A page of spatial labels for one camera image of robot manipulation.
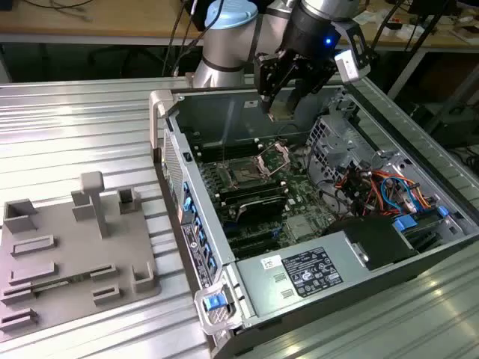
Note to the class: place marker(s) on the perforated grey drive cage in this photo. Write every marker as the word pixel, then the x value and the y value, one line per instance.
pixel 337 146

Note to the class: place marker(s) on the small white box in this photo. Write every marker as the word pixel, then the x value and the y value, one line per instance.
pixel 398 31

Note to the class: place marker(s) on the wooden desk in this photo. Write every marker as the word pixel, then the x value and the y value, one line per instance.
pixel 112 22

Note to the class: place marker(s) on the black plastic air shroud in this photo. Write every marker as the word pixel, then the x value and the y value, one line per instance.
pixel 374 235

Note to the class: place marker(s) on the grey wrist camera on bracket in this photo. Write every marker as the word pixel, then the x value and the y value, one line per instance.
pixel 350 67

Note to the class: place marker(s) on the silver CPU plate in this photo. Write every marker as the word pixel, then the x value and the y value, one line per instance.
pixel 281 112

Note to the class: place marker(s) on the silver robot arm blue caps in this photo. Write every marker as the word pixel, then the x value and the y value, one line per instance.
pixel 224 56

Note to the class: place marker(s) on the black RAM slot row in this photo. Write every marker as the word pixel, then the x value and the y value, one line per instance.
pixel 232 147

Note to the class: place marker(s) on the silver chipset heatsink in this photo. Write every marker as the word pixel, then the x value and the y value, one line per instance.
pixel 301 228

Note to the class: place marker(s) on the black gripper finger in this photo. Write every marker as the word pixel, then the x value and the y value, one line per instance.
pixel 301 95
pixel 267 75

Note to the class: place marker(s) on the green RAM stick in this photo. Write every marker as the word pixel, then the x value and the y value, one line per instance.
pixel 56 283

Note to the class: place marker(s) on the grey parts rack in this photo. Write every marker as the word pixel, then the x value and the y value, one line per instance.
pixel 75 243

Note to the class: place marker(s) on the black graphics card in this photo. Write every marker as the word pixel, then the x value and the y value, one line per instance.
pixel 262 211

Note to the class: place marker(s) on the open grey PC case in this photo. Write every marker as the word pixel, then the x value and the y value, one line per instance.
pixel 374 284

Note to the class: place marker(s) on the pink flat box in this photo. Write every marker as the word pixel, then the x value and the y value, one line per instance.
pixel 467 33

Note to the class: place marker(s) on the blue case latch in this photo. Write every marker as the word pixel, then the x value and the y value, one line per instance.
pixel 215 303

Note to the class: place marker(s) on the black RAM stick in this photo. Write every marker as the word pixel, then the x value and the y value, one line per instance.
pixel 254 190

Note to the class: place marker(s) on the green motherboard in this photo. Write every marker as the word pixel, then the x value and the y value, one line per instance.
pixel 299 202

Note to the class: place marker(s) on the CPU socket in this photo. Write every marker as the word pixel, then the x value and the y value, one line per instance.
pixel 243 174

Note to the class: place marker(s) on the blue disk carrier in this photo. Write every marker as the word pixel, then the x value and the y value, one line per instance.
pixel 406 223

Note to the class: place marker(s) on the small blue clip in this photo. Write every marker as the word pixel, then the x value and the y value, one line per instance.
pixel 442 211

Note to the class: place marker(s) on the grey power supply unit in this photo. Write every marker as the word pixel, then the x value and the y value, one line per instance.
pixel 262 295

